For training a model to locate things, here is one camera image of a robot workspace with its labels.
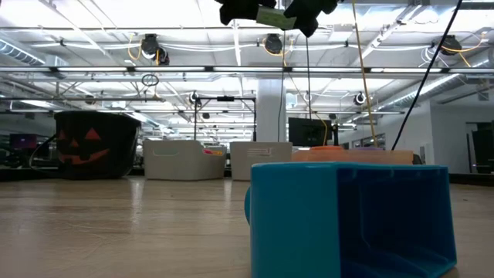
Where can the black camera rig frame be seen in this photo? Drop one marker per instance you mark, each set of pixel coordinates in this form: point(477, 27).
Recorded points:
point(225, 99)

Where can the black jack-o-lantern bucket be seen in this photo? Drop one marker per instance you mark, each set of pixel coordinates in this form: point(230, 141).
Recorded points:
point(100, 123)

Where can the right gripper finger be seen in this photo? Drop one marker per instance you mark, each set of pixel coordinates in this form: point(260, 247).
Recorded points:
point(308, 15)

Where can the black computer monitor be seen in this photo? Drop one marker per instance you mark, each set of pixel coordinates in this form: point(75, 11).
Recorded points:
point(308, 133)

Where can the silver ventilation duct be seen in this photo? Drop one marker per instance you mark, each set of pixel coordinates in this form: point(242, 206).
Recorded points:
point(420, 90)

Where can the yellow stepped block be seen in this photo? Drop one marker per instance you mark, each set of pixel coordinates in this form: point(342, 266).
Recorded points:
point(219, 153)

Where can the purple foam die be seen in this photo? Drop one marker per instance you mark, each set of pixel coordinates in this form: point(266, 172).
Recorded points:
point(366, 149)

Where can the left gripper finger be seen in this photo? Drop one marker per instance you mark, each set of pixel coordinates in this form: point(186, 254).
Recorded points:
point(237, 9)

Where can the pink playing card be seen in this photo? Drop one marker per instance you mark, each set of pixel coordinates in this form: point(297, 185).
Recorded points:
point(276, 17)

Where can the grey plastic storage bin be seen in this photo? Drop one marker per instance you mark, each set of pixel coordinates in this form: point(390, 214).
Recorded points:
point(177, 162)
point(247, 158)

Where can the black equipment cabinet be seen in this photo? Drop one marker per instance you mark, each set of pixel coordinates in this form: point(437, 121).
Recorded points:
point(482, 146)

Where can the orange plastic storage bin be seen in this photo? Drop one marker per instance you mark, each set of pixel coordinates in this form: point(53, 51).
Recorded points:
point(370, 156)

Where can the white pillar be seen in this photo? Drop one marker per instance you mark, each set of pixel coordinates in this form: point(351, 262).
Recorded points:
point(270, 112)

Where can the dark monitor with red screen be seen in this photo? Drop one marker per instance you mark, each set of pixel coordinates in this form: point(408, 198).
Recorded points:
point(23, 141)

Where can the large light blue block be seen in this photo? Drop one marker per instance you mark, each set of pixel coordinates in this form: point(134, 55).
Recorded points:
point(293, 220)

